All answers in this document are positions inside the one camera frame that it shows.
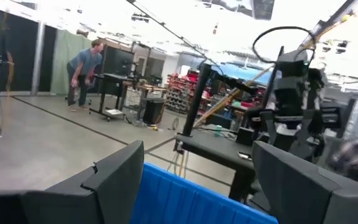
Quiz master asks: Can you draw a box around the blue plastic bin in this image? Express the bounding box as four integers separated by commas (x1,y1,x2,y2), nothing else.
130,162,279,224

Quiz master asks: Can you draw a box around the large black screen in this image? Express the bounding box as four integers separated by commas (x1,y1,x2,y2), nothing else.
102,45,135,78

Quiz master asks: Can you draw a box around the black rolling desk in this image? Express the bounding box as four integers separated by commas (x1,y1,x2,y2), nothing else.
88,72,132,123

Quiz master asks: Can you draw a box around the yellow diagonal rod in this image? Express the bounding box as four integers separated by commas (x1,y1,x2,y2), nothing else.
193,66,275,128

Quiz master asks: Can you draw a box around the red parts shelf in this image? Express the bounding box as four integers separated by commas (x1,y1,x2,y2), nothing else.
165,73,200,114

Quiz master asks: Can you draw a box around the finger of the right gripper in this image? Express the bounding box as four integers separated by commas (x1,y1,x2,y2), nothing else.
289,110,316,160
260,111,278,146

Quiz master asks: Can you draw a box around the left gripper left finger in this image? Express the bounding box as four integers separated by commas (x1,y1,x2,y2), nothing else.
0,139,145,224

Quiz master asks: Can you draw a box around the black computer tower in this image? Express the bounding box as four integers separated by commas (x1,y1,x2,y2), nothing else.
142,97,167,126

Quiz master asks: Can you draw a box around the wooden work table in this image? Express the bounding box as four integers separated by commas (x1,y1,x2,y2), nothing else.
124,81,167,121

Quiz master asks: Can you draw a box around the pale green curtain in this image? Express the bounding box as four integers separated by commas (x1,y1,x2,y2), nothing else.
50,29,93,95

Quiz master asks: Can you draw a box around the black monitor pole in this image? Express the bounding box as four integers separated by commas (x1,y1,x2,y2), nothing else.
181,63,259,138

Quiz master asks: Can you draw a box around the dark grey desk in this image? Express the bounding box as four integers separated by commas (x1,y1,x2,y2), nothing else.
174,124,260,203

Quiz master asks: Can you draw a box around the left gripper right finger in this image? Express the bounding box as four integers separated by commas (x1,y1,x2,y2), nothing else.
252,140,358,224

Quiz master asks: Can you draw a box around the black camera cable loop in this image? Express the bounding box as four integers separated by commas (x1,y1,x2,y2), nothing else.
252,26,318,65

